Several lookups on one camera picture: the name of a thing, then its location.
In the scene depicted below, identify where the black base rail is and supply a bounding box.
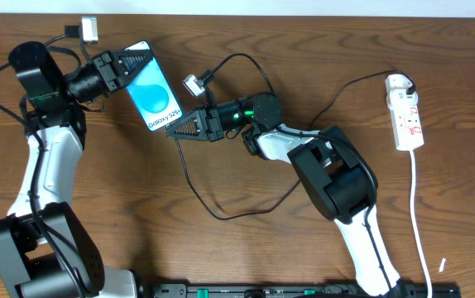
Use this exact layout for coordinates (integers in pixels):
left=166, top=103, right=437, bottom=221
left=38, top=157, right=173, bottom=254
left=149, top=283, right=462, bottom=298

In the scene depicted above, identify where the white power strip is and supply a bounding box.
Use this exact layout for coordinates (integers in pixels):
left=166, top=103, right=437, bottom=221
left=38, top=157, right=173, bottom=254
left=386, top=89, right=425, bottom=151

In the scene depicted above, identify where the white USB charger adapter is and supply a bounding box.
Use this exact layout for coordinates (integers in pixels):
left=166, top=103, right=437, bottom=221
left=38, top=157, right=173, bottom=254
left=385, top=74, right=415, bottom=99

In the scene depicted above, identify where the blue Galaxy smartphone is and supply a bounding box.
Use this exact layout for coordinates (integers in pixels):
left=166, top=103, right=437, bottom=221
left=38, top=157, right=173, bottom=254
left=126, top=57, right=183, bottom=132

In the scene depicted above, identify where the black charger cable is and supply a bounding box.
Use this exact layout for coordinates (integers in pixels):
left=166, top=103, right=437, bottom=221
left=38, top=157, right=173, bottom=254
left=174, top=70, right=417, bottom=221

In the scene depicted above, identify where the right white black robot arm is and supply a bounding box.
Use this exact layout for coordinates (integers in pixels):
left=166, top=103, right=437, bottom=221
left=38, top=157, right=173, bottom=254
left=166, top=92, right=401, bottom=296

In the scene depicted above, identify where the white paper scrap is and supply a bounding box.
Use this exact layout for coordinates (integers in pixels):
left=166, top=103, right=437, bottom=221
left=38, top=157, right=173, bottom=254
left=439, top=257, right=447, bottom=273

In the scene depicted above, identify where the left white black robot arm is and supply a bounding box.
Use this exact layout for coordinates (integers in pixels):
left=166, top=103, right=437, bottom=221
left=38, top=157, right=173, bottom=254
left=0, top=41, right=153, bottom=297

